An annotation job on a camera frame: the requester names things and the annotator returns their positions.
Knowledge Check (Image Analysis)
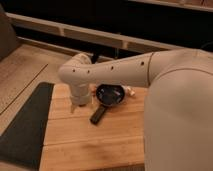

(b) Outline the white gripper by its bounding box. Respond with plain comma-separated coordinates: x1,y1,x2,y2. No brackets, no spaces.
69,84,91,113

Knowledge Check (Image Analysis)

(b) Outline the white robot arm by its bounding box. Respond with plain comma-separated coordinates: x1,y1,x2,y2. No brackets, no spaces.
59,49,213,171

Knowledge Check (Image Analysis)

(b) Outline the black frying pan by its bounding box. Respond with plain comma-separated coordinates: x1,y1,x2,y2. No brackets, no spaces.
90,84,125,125

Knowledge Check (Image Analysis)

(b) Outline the small white crumpled object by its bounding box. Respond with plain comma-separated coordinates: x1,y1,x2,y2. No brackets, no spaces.
125,86,135,97

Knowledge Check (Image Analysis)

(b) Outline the dark floor mat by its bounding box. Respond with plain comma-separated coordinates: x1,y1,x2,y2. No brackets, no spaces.
0,82,54,170

